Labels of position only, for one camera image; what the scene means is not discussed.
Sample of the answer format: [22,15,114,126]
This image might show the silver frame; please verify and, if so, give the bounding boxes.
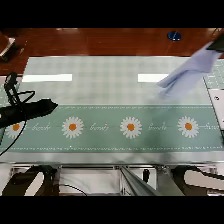
[0,161,224,197]

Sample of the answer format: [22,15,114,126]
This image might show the blue round disc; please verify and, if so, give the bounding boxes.
[167,30,183,43]

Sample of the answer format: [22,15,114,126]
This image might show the light blue shirt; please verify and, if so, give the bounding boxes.
[155,41,224,102]

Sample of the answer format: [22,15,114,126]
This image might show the black cable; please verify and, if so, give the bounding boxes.
[0,89,37,158]
[59,183,88,197]

